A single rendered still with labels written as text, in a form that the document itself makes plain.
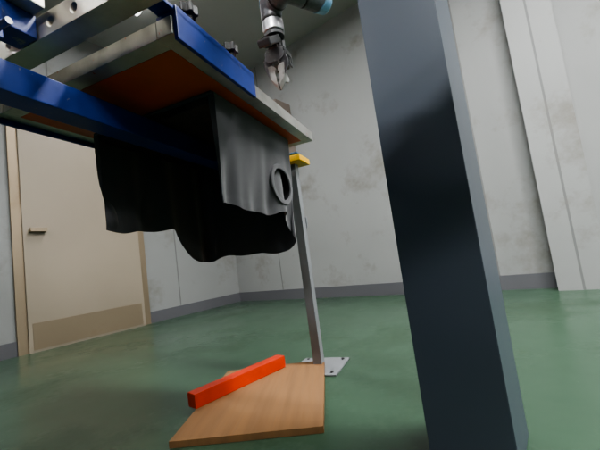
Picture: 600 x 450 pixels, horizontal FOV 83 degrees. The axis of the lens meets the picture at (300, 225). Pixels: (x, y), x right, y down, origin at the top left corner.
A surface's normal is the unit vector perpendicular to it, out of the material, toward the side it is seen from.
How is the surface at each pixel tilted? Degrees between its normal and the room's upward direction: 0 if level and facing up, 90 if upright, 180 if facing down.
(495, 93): 90
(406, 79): 90
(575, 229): 90
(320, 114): 90
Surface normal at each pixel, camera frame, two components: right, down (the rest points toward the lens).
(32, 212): 0.79, -0.16
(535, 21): -0.61, 0.00
